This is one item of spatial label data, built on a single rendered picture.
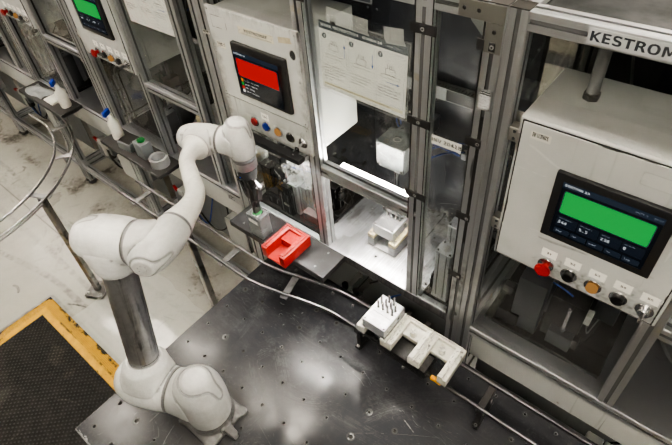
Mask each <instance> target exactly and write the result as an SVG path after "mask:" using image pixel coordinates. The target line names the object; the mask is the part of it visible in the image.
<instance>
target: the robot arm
mask: <svg viewBox="0 0 672 445"><path fill-rule="evenodd" d="M176 140H177V143H178V145H179V146H180V147H181V148H183V149H182V151H181V153H180V156H179V168H180V172H181V176H182V180H183V183H184V187H185V195H184V197H183V198H182V199H181V200H180V201H179V202H178V203H176V204H175V205H174V206H173V207H171V208H170V209H169V210H167V211H166V212H165V213H163V214H162V215H161V216H160V217H159V218H158V219H157V220H156V219H136V218H133V217H130V216H125V215H117V214H105V213H102V214H93V215H89V216H86V217H85V218H82V219H80V220H78V221H77V222H75V223H74V225H73V226H72V228H71V230H70V233H69V244H70V247H71V249H72V250H73V251H74V252H75V253H76V254H77V255H78V256H79V257H82V258H83V260H84V261H85V262H86V263H87V264H88V265H89V267H90V268H91V269H92V270H93V271H94V273H95V274H96V275H97V276H99V277H100V278H102V280H103V283H104V287H105V290H106V293H107V296H108V299H109V303H110V306H111V309H112V312H113V315H114V319H115V322H116V325H117V328H118V331H119V335H120V338H121V341H122V344H123V347H124V351H125V354H126V358H125V359H124V361H123V362H122V363H121V364H120V365H119V367H118V368H117V370H116V372H115V375H114V382H113V384H114V390H115V392H116V393H117V395H118V396H119V397H120V398H121V399H122V400H123V401H125V402H127V403H128V404H131V405H133V406H136V407H139V408H143V409H146V410H150V411H155V412H162V413H168V414H170V415H173V416H175V417H178V418H179V422H180V424H182V425H184V426H186V427H187V428H188V429H189V430H190V431H191V432H192V433H193V434H194V435H195V436H196V437H197V438H198V439H200V440H201V441H202V442H203V443H204V445H217V444H218V443H219V442H220V441H221V439H222V438H223V437H224V436H225V435H228V436H229V437H231V438H232V439H234V440H236V439H237V438H238V437H239V435H240V434H239V433H238V431H237V430H236V429H235V428H234V425H235V424H236V423H237V422H238V421H239V420H240V419H241V418H243V417H244V416H246V415H247V413H248V411H247V408H246V407H245V406H242V405H240V404H239V403H237V402H236V401H235V400H234V399H233V398H232V397H231V396H230V395H229V392H228V389H227V387H226V385H225V383H224V381H223V379H222V378H221V376H220V375H219V374H218V372H217V371H215V370H214V369H213V368H211V367H209V366H207V365H203V364H193V365H189V366H187V367H181V366H178V365H176V364H175V362H174V361H173V359H172V358H171V357H170V356H169V354H168V353H167V351H166V350H165V349H164V348H163V347H161V346H158V345H157V341H156V337H155V334H154V330H153V326H152V322H151V318H150V315H149V311H148V307H147V303H146V299H145V296H144V292H143V288H142V284H141V281H140V277H139V275H140V276H144V277H151V276H154V275H155V274H157V273H159V272H161V271H162V270H163V269H165V268H166V267H167V266H168V265H169V264H171V263H172V261H173V260H174V259H175V258H176V257H177V256H178V254H179V253H180V252H181V250H182V249H183V248H184V246H185V244H186V242H187V240H188V238H189V237H190V235H191V233H192V231H193V228H194V226H195V223H196V221H197V219H198V216H199V214H200V212H201V210H202V208H203V205H204V202H205V187H204V184H203V181H202V179H201V176H200V174H199V171H198V169H197V166H196V164H195V160H196V159H197V160H202V159H204V158H206V157H208V156H210V155H213V153H220V154H224V155H227V156H229V157H231V159H232V162H233V166H234V169H235V170H236V171H237V173H238V176H237V179H238V180H239V182H240V185H241V187H242V189H243V192H244V194H245V196H246V197H248V198H249V200H250V202H251V206H252V210H253V213H255V214H257V213H258V212H260V211H261V208H260V204H259V202H260V201H261V200H262V188H263V185H262V184H261V185H260V184H259V183H258V179H257V178H256V177H257V173H258V171H257V164H258V163H257V158H256V153H255V140H254V136H253V132H252V130H251V127H250V125H249V123H248V122H247V120H246V119H245V118H243V117H241V116H231V117H229V118H227V119H226V120H225V122H224V124H223V126H220V125H215V124H210V123H189V124H185V125H183V126H181V127H180V128H179V129H178V131H177V134H176Z"/></svg>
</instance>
